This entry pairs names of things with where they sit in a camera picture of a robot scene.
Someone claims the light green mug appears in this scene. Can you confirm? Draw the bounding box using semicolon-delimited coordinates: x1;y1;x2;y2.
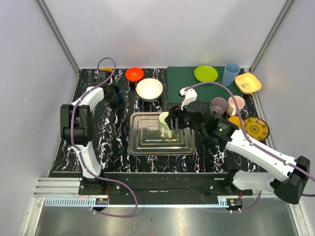
158;112;172;138

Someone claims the dark blue mug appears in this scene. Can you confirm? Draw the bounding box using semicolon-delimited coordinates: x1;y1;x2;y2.
114;85;123;104

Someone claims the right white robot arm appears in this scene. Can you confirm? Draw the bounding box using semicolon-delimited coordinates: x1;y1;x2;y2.
165;100;310;205

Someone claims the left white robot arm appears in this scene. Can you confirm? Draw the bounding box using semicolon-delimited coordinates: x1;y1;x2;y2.
60;67;120;195

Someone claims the blue mug yellow inside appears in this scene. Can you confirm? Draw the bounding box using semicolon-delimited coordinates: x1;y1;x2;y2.
100;67;113;73

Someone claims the pink mug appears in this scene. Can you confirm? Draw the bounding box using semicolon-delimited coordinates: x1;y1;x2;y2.
226;95;245;117

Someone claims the translucent purple cup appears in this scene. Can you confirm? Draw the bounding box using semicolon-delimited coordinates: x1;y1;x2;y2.
210;97;228;117

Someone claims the silver metal tray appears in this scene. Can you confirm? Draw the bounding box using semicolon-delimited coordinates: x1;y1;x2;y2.
128;112;196;156

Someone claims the orange red bowl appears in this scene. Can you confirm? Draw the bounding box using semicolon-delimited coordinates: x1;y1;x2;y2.
125;67;144;83

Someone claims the white ceramic bowl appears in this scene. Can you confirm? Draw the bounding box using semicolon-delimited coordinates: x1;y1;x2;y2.
136;78;163;102

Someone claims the small yellow bowl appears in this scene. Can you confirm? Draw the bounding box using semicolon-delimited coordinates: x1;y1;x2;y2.
228;116;245;129

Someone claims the lime green plate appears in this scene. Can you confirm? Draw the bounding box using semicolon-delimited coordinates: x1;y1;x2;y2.
194;65;219;82

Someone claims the light blue tumbler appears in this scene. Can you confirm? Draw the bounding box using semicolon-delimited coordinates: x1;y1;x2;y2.
222;62;240;87

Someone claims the yellow square dish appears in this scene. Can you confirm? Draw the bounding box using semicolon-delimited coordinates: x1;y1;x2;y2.
235;73;262;94

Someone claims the black gold patterned plate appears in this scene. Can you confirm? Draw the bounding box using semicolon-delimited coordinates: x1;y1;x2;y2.
244;117;270;142

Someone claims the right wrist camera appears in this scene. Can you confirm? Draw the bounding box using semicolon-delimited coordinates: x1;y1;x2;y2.
179;87;197;110

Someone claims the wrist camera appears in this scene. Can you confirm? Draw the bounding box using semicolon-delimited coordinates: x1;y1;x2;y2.
179;87;197;110
96;70;111;85

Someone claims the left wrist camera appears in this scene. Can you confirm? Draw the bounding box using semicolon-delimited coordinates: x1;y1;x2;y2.
96;70;111;85

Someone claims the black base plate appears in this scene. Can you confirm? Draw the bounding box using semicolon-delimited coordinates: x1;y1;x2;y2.
78;173;252;206

